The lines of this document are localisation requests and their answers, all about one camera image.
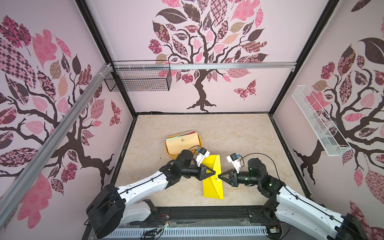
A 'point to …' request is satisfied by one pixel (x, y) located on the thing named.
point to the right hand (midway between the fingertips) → (219, 178)
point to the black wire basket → (139, 76)
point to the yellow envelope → (213, 186)
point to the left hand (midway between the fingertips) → (213, 176)
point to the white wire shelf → (333, 143)
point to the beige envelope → (178, 144)
